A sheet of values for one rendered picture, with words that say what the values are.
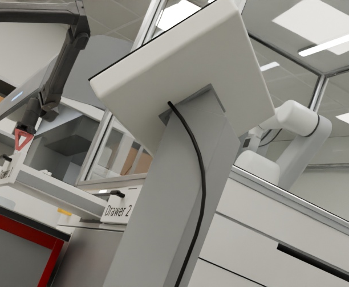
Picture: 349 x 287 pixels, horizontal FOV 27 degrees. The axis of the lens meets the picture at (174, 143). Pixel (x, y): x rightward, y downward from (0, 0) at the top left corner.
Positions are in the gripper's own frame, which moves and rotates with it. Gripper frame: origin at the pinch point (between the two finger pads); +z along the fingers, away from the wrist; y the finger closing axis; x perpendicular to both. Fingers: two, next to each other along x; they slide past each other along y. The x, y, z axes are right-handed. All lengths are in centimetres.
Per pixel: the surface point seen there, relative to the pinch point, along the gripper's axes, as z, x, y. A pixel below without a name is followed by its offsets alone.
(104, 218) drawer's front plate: 15, -40, -37
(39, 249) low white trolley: 32.2, -21.9, -10.0
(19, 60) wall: -110, 96, 384
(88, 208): 13.5, -34.1, -30.3
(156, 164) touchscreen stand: 4, -49, -126
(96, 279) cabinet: 33, -45, -48
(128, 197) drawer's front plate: 7, -46, -52
